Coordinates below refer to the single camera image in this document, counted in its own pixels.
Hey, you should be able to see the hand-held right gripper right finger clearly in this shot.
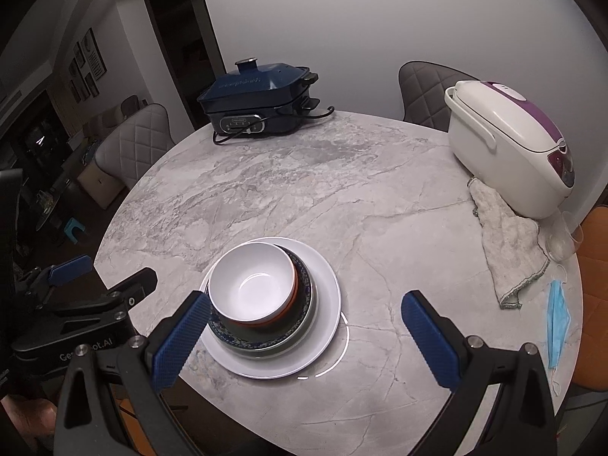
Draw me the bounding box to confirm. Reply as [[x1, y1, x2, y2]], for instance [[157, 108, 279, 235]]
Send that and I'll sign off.
[[401, 290, 556, 456]]

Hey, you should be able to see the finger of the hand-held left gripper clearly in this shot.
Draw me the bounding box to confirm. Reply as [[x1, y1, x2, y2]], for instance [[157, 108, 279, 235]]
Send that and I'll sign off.
[[21, 255, 93, 302], [45, 267, 158, 326]]

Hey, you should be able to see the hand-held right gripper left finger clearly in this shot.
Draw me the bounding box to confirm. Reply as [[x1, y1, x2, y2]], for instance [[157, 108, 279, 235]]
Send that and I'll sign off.
[[56, 290, 211, 456]]

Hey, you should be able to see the blue patterned ceramic bowl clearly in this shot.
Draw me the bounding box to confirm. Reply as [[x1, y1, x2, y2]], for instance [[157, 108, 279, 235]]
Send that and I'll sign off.
[[206, 244, 313, 348]]

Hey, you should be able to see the large white plate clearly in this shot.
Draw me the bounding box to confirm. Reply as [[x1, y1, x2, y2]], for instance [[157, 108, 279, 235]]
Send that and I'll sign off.
[[198, 237, 342, 380]]

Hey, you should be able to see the white bowl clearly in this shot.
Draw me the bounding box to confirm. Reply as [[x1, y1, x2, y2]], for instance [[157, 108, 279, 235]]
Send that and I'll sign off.
[[208, 242, 298, 322]]

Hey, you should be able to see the orange bowl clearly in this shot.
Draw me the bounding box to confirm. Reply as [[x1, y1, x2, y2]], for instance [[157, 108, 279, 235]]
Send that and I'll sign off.
[[216, 247, 300, 328]]

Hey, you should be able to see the small white plate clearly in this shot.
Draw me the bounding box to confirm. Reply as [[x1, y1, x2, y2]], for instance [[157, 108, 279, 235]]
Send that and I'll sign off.
[[223, 256, 317, 353]]

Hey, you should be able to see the person's left hand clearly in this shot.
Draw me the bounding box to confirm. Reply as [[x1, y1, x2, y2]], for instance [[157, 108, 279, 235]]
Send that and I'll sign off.
[[0, 396, 58, 456]]

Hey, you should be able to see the blue stool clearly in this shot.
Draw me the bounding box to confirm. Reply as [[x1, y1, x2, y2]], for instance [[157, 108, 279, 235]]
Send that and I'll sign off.
[[64, 218, 87, 244]]

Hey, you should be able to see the beige box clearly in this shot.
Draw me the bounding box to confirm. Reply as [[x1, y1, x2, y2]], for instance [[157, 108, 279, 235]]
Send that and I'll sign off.
[[77, 165, 119, 210]]

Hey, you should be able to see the white dish cloth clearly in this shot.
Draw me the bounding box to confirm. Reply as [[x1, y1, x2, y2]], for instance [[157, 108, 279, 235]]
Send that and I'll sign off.
[[468, 177, 552, 310]]

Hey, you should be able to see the blue face mask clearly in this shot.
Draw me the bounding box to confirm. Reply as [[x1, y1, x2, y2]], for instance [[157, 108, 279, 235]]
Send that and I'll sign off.
[[546, 266, 573, 397]]

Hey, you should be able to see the beige quilted chair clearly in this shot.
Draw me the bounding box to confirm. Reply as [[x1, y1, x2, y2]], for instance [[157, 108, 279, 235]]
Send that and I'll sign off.
[[92, 103, 176, 191]]

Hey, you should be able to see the clear drinking glass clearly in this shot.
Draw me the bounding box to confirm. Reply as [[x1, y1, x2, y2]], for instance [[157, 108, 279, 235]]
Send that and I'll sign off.
[[545, 211, 584, 263]]

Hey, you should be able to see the orange chair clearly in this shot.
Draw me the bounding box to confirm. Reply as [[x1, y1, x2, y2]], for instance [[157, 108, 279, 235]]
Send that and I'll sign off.
[[570, 206, 608, 390]]

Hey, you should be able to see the white and purple rice cooker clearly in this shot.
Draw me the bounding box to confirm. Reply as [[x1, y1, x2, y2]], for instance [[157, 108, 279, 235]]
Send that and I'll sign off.
[[444, 80, 575, 220]]

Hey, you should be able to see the navy electric hot pot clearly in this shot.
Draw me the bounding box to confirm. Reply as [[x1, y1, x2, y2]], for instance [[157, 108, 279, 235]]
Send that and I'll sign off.
[[197, 57, 320, 136]]

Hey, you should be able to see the grey quilted chair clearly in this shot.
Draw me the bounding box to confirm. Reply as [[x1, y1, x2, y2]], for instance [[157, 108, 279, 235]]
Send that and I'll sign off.
[[398, 61, 480, 130]]

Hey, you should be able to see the group of wall picture frames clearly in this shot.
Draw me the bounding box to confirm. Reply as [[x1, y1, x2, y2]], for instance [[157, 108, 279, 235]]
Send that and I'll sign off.
[[66, 28, 108, 103]]

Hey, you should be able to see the black power cable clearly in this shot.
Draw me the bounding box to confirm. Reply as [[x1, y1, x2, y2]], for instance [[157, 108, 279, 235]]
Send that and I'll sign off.
[[212, 108, 339, 146]]

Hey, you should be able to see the dark wooden door frame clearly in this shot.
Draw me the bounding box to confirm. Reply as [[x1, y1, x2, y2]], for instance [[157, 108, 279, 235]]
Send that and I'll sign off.
[[137, 0, 226, 130]]

